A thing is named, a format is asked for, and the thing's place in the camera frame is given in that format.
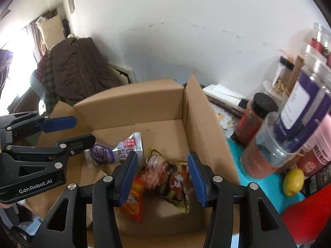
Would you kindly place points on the large black pouch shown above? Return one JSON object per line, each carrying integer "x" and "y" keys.
{"x": 319, "y": 180}

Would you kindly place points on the white framed panel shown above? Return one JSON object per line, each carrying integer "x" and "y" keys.
{"x": 121, "y": 72}

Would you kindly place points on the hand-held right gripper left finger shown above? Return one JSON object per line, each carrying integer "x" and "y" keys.
{"x": 128, "y": 183}

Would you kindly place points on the pink lidded jar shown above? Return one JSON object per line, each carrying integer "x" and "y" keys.
{"x": 318, "y": 144}

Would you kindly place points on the clear jar red-brown powder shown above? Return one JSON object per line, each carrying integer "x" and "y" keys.
{"x": 261, "y": 157}

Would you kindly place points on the teal table cover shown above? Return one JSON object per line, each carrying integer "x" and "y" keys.
{"x": 261, "y": 188}

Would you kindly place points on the wall picture frame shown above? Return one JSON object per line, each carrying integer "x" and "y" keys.
{"x": 71, "y": 1}

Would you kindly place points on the silver purple snack packet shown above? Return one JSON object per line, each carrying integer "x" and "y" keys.
{"x": 103, "y": 155}

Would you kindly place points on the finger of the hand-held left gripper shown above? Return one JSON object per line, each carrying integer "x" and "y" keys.
{"x": 77, "y": 143}
{"x": 59, "y": 123}

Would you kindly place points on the clear jar purple label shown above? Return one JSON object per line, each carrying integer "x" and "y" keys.
{"x": 300, "y": 108}

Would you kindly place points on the red snack packet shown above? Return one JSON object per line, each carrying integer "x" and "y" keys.
{"x": 135, "y": 204}

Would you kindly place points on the brown quilted jacket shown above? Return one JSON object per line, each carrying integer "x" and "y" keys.
{"x": 82, "y": 72}

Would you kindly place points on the clear jar of sticks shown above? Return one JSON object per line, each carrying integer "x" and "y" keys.
{"x": 281, "y": 75}

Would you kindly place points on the brown curtain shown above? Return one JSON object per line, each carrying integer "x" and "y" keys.
{"x": 35, "y": 38}

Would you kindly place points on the white papers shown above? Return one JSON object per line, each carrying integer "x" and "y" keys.
{"x": 222, "y": 95}

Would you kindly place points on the brown spice bottle black cap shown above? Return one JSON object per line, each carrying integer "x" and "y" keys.
{"x": 248, "y": 124}

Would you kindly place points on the peanut snack packet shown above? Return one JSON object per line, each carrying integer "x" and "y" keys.
{"x": 160, "y": 175}

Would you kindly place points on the yellow green fruit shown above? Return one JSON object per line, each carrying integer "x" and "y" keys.
{"x": 293, "y": 182}

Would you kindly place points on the brown cardboard box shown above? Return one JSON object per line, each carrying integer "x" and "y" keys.
{"x": 160, "y": 103}

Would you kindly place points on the red canister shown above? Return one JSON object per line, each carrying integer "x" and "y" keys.
{"x": 310, "y": 217}

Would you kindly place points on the clear jar red contents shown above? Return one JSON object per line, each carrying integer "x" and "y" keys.
{"x": 320, "y": 41}

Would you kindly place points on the beige board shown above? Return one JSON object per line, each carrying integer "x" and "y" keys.
{"x": 51, "y": 31}

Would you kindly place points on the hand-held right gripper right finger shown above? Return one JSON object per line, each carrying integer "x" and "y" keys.
{"x": 197, "y": 180}

